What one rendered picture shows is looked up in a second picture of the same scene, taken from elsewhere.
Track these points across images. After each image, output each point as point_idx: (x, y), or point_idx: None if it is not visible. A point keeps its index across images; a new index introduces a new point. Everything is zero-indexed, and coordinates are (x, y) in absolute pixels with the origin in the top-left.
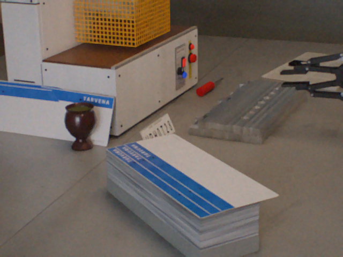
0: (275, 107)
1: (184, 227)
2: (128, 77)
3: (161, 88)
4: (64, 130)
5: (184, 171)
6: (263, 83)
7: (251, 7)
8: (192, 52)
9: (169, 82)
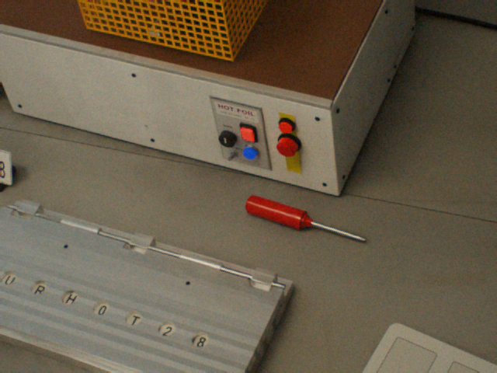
0: (64, 332)
1: None
2: (26, 57)
3: (157, 126)
4: None
5: None
6: (244, 312)
7: None
8: (304, 139)
9: (191, 134)
